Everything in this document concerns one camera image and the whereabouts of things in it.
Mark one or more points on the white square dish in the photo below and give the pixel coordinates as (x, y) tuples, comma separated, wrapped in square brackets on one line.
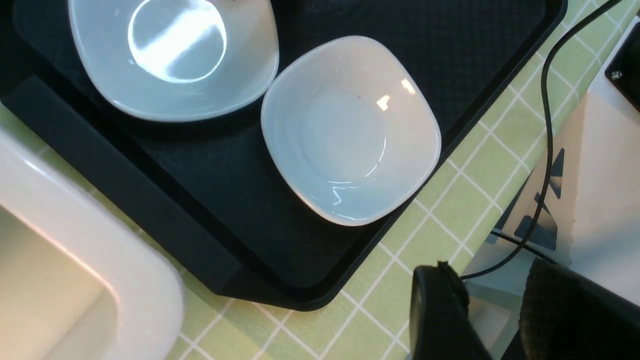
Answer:
[(177, 61), (350, 131)]

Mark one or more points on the large white plastic tub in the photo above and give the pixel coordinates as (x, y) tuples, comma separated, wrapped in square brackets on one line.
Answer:
[(76, 282)]

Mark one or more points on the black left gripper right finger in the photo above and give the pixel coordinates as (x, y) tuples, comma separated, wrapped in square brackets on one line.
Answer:
[(565, 316)]

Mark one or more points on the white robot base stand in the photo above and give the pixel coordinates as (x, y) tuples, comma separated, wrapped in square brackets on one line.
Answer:
[(597, 215)]

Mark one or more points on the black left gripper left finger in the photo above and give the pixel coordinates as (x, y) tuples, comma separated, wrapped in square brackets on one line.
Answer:
[(439, 324)]

